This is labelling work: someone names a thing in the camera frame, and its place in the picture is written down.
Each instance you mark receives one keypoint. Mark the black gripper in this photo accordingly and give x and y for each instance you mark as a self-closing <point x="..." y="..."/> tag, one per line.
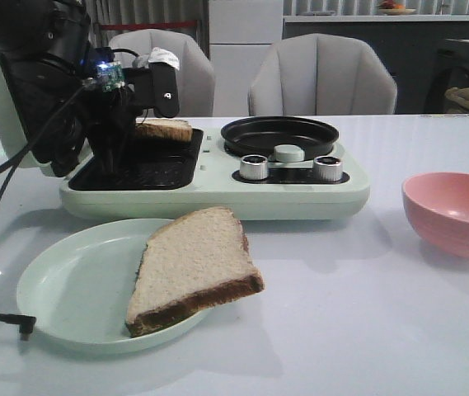
<point x="111" y="116"/>

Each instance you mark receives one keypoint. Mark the bread slice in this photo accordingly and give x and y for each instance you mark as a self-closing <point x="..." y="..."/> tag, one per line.
<point x="195" y="262"/>
<point x="178" y="130"/>

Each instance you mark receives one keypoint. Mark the green breakfast maker lid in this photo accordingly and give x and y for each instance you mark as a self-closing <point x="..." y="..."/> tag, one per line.
<point x="23" y="109"/>

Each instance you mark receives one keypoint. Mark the pink bowl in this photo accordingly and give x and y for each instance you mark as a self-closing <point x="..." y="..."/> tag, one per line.
<point x="437" y="208"/>

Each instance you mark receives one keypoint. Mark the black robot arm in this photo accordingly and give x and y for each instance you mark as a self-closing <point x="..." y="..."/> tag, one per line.
<point x="61" y="96"/>

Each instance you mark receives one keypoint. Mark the green breakfast maker base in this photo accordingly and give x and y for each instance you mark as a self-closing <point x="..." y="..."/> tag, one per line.
<point x="167" y="180"/>

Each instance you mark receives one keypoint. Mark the left grey upholstered chair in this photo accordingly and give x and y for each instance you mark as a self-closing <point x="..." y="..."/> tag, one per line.
<point x="195" y="77"/>

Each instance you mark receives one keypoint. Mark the grey upholstered chair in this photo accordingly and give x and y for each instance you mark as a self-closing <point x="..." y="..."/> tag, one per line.
<point x="321" y="75"/>
<point x="195" y="77"/>

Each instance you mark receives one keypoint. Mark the small green circuit board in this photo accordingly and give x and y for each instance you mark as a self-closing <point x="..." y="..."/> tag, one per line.
<point x="110" y="76"/>

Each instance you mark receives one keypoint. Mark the red barrier belt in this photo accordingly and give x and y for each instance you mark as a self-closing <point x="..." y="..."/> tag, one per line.
<point x="144" y="26"/>

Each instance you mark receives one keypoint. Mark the black round frying pan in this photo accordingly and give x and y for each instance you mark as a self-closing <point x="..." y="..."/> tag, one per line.
<point x="260" y="134"/>

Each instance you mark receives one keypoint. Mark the left silver control knob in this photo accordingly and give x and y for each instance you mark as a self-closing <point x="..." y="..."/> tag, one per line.
<point x="254" y="167"/>

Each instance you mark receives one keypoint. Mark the silver control knob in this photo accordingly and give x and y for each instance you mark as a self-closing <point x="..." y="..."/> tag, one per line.
<point x="327" y="168"/>
<point x="254" y="167"/>

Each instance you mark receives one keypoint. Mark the right grey upholstered chair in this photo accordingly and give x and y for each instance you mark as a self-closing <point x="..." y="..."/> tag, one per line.
<point x="321" y="75"/>

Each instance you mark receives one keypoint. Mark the right silver control knob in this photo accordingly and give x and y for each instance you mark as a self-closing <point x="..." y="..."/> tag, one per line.
<point x="327" y="168"/>

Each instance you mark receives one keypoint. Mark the light green round plate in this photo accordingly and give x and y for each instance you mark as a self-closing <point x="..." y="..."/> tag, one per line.
<point x="79" y="288"/>

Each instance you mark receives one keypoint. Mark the fruit plate on counter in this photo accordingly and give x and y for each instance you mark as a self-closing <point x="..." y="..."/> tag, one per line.
<point x="393" y="8"/>

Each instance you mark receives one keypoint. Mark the green round pan handle knob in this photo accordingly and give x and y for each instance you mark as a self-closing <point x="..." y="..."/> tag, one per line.
<point x="288" y="153"/>

